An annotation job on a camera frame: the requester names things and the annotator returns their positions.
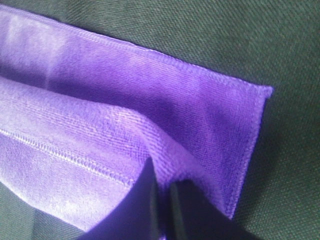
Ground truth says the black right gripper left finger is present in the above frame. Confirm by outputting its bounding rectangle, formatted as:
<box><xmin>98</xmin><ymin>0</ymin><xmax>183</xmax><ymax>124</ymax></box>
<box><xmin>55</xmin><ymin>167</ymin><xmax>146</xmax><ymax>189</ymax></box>
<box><xmin>79</xmin><ymin>158</ymin><xmax>162</xmax><ymax>240</ymax></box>

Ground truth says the black table cloth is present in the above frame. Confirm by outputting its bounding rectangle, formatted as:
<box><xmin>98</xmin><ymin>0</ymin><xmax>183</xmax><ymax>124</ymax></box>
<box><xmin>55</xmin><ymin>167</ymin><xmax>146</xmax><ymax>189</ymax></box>
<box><xmin>4</xmin><ymin>0</ymin><xmax>320</xmax><ymax>240</ymax></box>

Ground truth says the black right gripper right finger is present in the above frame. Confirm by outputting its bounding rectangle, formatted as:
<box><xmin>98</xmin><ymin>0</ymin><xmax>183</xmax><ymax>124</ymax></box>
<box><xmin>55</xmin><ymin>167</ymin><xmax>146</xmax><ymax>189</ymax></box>
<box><xmin>168</xmin><ymin>180</ymin><xmax>253</xmax><ymax>240</ymax></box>

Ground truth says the purple microfiber towel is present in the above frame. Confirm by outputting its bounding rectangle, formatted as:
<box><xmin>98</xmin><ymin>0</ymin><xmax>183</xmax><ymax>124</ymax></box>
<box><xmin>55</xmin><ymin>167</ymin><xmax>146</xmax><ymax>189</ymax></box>
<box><xmin>0</xmin><ymin>5</ymin><xmax>273</xmax><ymax>231</ymax></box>

